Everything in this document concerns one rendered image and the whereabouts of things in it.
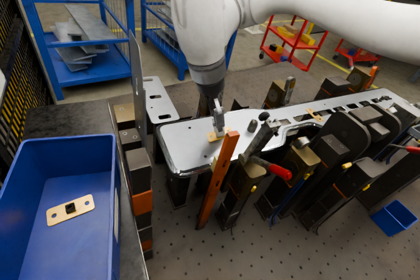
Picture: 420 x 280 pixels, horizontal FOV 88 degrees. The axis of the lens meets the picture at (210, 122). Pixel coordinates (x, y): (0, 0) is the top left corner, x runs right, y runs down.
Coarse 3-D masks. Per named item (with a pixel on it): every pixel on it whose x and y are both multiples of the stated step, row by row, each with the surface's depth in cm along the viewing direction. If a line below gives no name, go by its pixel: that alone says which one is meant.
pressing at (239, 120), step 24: (336, 96) 111; (360, 96) 115; (192, 120) 78; (240, 120) 83; (288, 120) 88; (312, 120) 91; (168, 144) 68; (192, 144) 69; (216, 144) 71; (240, 144) 73; (192, 168) 62
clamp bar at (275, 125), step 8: (264, 112) 51; (264, 120) 52; (264, 128) 50; (272, 128) 49; (256, 136) 54; (264, 136) 51; (272, 136) 54; (256, 144) 54; (264, 144) 56; (248, 152) 58; (256, 152) 58
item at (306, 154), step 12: (288, 156) 68; (300, 156) 64; (312, 156) 65; (288, 168) 69; (300, 168) 65; (312, 168) 65; (276, 180) 76; (288, 180) 70; (300, 180) 67; (264, 192) 84; (276, 192) 77; (288, 192) 76; (264, 204) 84; (276, 204) 80; (264, 216) 86
